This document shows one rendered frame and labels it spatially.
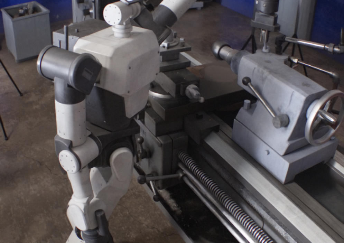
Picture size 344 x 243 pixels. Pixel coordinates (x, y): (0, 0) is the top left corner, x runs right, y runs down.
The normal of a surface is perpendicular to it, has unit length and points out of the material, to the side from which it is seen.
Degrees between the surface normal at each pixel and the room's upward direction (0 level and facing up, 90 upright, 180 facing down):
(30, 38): 90
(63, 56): 23
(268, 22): 90
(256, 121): 62
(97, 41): 4
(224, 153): 36
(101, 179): 56
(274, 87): 82
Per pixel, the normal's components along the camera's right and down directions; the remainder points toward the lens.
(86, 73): 0.87, 0.31
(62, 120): -0.48, 0.41
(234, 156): -0.49, -0.54
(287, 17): -0.87, 0.25
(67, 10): 0.49, 0.48
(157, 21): 0.22, -0.01
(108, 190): 0.19, 0.78
